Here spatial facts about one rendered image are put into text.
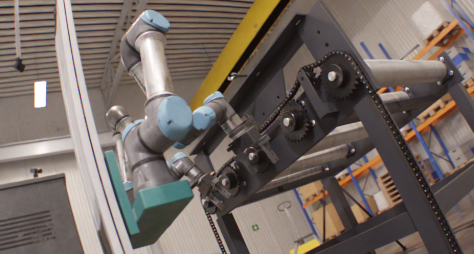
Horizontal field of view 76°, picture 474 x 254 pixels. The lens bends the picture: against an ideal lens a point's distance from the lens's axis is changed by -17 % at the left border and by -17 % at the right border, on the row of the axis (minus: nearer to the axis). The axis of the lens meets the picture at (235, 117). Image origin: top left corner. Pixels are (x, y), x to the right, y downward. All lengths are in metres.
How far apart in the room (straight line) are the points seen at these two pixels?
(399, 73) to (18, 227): 1.46
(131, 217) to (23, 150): 10.85
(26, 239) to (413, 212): 1.15
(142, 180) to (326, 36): 0.82
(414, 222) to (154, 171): 0.84
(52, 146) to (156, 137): 10.98
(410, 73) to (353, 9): 10.90
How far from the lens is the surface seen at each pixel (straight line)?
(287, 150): 1.56
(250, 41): 10.36
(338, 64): 1.25
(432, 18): 9.43
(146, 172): 1.08
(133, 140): 1.12
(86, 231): 11.67
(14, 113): 13.38
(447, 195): 1.35
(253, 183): 1.80
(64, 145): 12.02
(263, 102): 1.66
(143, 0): 9.55
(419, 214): 1.21
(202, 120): 1.21
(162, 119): 1.02
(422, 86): 2.18
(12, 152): 11.94
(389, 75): 1.45
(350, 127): 2.08
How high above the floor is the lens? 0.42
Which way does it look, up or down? 22 degrees up
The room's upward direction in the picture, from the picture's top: 25 degrees counter-clockwise
